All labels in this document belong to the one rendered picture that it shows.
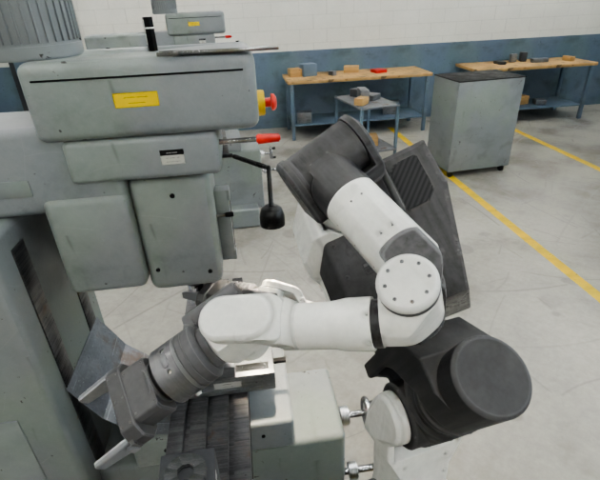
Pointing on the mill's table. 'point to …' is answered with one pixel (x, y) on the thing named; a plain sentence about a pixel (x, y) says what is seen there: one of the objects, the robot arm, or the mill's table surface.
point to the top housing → (140, 92)
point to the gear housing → (144, 156)
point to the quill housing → (178, 229)
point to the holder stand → (190, 466)
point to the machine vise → (245, 377)
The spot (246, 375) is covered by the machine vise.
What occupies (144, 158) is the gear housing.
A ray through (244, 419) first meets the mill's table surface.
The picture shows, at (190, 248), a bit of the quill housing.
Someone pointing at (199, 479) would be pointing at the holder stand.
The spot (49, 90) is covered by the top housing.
